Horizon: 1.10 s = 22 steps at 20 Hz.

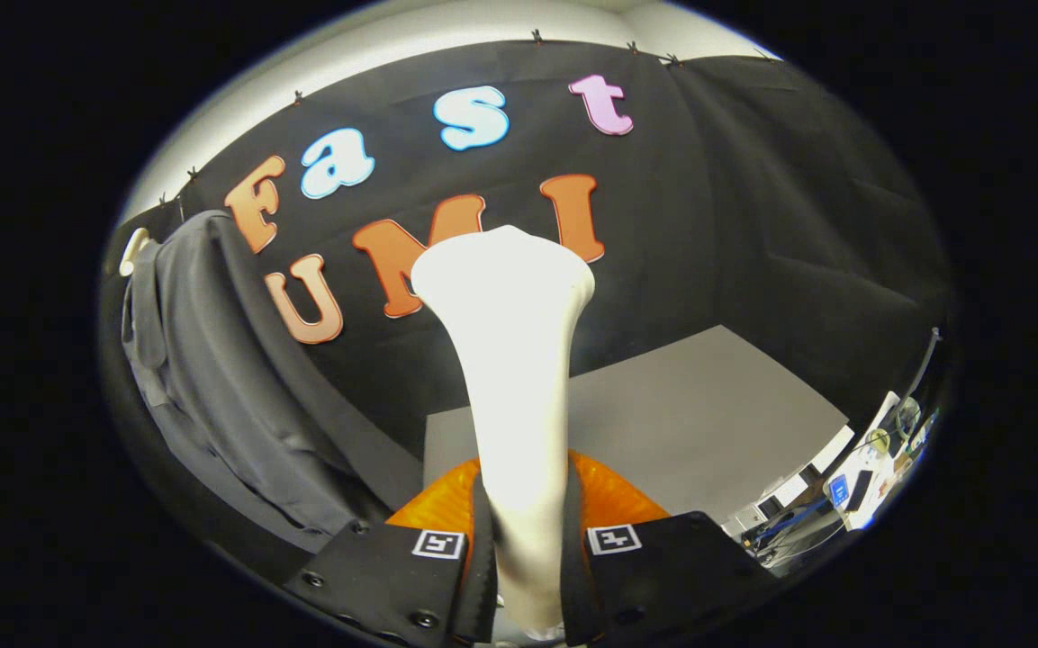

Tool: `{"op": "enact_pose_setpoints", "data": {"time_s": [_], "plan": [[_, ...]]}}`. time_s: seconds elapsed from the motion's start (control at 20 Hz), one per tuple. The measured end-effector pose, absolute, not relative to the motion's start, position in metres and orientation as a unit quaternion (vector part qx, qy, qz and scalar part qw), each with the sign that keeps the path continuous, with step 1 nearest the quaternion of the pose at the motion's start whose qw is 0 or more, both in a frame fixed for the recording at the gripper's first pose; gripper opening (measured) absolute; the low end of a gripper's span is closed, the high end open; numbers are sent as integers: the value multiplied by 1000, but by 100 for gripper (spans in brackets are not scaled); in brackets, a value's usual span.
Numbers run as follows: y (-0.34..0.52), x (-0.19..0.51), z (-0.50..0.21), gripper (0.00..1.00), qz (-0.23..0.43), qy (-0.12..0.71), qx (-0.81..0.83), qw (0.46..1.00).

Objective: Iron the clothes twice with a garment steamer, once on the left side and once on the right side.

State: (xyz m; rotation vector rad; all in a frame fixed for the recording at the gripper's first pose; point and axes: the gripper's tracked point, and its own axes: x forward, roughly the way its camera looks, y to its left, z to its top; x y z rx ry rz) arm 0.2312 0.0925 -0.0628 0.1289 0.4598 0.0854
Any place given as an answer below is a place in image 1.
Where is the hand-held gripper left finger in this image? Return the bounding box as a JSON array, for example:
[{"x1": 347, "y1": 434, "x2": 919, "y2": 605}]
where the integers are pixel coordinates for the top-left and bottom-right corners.
[{"x1": 283, "y1": 454, "x2": 501, "y2": 647}]

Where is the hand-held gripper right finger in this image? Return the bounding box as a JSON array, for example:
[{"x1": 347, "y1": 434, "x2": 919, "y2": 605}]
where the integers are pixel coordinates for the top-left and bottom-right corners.
[{"x1": 559, "y1": 450, "x2": 781, "y2": 647}]

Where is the dark grey collared shirt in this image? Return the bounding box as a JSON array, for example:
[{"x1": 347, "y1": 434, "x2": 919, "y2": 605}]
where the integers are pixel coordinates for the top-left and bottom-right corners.
[{"x1": 121, "y1": 209, "x2": 425, "y2": 554}]

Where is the white garment hanger stand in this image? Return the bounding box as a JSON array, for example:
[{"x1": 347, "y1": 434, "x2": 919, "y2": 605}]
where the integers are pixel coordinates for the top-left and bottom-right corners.
[{"x1": 118, "y1": 227, "x2": 152, "y2": 278}]

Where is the grey cabinet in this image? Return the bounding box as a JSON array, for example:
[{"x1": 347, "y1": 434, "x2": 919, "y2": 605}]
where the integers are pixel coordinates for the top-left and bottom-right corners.
[{"x1": 422, "y1": 324, "x2": 850, "y2": 541}]

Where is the black backdrop cloth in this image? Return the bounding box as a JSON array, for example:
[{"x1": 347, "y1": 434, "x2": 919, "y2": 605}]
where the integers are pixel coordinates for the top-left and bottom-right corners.
[{"x1": 100, "y1": 40, "x2": 956, "y2": 577}]

